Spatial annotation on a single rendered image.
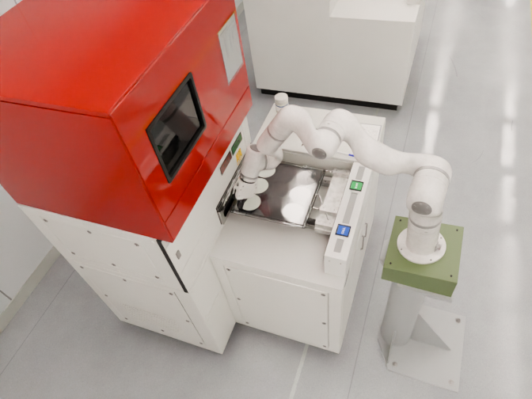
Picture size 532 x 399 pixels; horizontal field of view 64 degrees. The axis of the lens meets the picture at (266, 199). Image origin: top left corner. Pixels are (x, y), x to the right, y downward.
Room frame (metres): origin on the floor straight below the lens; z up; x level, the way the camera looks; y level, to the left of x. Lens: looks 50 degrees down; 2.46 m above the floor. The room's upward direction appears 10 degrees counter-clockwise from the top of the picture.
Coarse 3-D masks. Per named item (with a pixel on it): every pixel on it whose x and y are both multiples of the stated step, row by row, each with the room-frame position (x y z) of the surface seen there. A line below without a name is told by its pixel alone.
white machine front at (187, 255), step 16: (240, 128) 1.58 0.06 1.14; (240, 144) 1.55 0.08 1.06; (224, 160) 1.40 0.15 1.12; (240, 160) 1.52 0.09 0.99; (224, 176) 1.38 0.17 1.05; (208, 192) 1.24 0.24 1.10; (192, 208) 1.13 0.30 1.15; (208, 208) 1.21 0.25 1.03; (192, 224) 1.10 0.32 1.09; (208, 224) 1.18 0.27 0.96; (160, 240) 0.95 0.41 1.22; (176, 240) 0.99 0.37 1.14; (192, 240) 1.07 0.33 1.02; (208, 240) 1.15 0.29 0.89; (176, 256) 0.96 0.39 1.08; (192, 256) 1.03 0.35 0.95; (176, 272) 0.94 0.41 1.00; (192, 272) 1.00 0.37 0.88
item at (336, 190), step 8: (336, 184) 1.35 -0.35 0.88; (344, 184) 1.34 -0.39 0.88; (328, 192) 1.31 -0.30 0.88; (336, 192) 1.30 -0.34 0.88; (328, 200) 1.26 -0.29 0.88; (336, 200) 1.25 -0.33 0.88; (320, 216) 1.18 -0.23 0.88; (328, 216) 1.17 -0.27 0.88; (320, 232) 1.10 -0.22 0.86; (328, 232) 1.09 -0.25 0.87
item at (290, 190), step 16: (272, 176) 1.46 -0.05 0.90; (288, 176) 1.44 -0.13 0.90; (304, 176) 1.42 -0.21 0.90; (320, 176) 1.41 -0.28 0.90; (272, 192) 1.35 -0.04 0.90; (288, 192) 1.34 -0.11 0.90; (304, 192) 1.32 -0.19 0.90; (256, 208) 1.27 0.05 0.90; (272, 208) 1.26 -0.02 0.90; (288, 208) 1.24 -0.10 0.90; (304, 208) 1.22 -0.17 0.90
